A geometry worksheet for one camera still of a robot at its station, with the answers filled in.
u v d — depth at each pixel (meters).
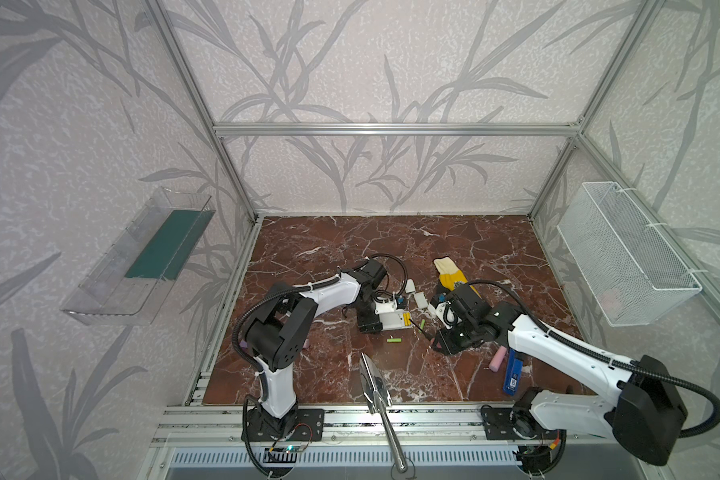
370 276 0.77
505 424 0.73
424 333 0.85
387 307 0.83
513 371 0.79
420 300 0.96
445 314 0.72
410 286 1.00
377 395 0.79
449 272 1.01
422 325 0.91
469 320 0.63
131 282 0.64
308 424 0.72
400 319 0.91
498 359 0.83
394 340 0.89
